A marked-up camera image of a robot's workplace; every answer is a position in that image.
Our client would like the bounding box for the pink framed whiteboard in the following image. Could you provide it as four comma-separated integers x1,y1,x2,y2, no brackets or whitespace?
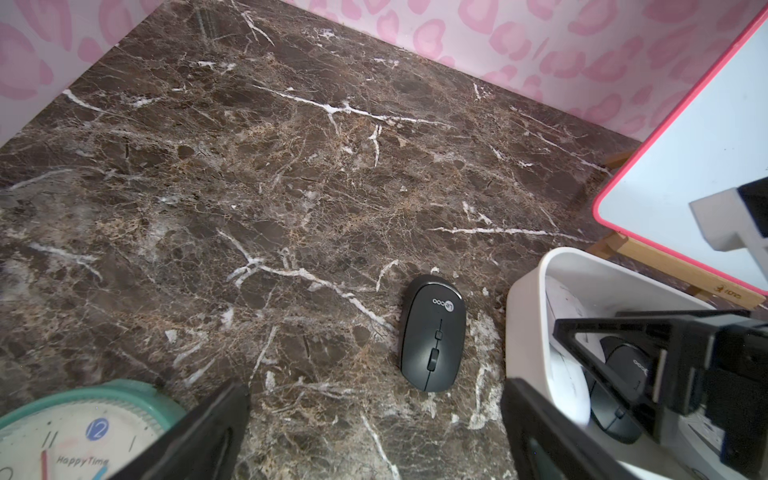
592,10,767,295

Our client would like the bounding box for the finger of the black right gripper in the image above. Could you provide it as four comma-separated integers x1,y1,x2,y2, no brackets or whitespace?
554,310,720,438

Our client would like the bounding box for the green alarm clock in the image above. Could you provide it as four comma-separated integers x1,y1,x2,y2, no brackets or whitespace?
1,379,186,479

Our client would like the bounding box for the wooden easel stand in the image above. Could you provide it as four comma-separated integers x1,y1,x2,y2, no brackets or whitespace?
587,150,767,310

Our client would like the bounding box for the black mouse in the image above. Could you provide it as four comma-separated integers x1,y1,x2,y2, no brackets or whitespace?
587,335,655,445
399,274,467,392

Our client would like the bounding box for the white storage box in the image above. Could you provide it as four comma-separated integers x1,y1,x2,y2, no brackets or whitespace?
505,247,768,480

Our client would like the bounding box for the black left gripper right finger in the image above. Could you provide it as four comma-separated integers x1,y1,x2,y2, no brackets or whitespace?
500,378,634,480

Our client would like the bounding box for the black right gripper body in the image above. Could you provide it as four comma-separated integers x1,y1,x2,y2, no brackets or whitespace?
668,179,767,479

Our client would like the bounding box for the white computer mouse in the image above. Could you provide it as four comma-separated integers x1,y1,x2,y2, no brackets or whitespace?
545,276,599,428

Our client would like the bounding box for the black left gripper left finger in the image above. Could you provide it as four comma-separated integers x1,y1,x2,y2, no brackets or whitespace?
112,380,250,480

